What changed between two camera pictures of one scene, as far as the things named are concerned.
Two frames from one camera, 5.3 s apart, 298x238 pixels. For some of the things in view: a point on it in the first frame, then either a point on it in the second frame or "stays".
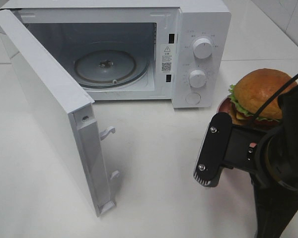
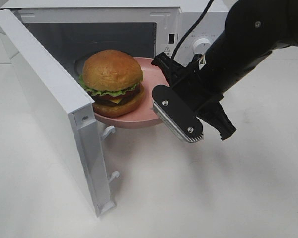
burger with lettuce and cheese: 253,89 to 112,79
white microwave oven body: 137,50 stays
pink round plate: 225,105 to 146,115
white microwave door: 68,108 stays
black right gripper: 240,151 to 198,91
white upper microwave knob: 202,48 stays
